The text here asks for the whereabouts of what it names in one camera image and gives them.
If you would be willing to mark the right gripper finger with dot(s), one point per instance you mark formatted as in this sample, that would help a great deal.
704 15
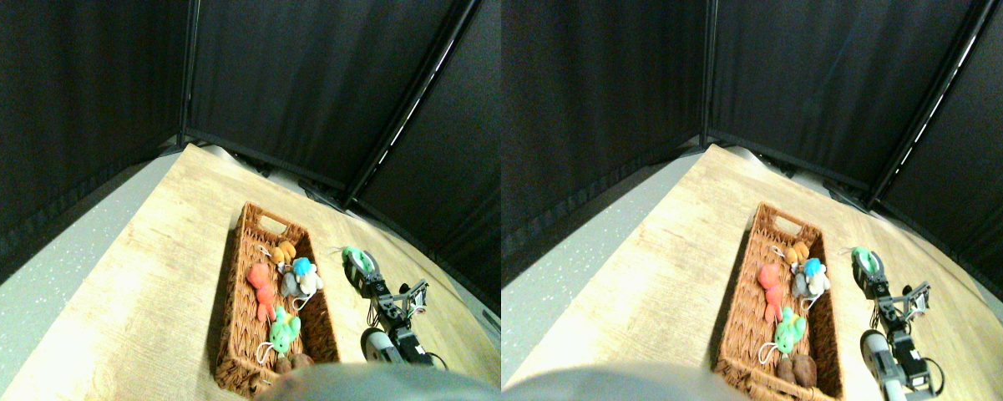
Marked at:
872 274
364 274

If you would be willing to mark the green mouse toy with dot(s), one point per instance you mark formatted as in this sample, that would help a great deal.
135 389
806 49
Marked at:
284 332
354 253
790 330
863 253

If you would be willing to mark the blue mouse toy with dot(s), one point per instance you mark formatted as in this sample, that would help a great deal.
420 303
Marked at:
304 267
815 267

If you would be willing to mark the orange mouse toy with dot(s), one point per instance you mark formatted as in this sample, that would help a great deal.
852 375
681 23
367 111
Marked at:
797 252
282 252

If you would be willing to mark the red mouse toy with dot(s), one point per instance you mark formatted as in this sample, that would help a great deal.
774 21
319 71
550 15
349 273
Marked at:
260 280
770 280

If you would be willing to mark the brown mouse toy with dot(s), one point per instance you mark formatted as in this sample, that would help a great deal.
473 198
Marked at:
296 362
797 369

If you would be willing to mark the black curtain stand foot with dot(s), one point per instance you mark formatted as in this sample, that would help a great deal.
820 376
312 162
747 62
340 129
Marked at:
493 317
324 194
850 195

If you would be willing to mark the brown wicker basket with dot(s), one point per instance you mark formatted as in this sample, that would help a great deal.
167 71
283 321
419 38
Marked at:
238 334
739 334

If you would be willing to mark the black curtain stand pole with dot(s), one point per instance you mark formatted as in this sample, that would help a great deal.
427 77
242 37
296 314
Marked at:
189 75
931 100
709 75
409 100

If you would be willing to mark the black bracket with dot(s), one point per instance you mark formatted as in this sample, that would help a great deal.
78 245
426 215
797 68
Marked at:
417 294

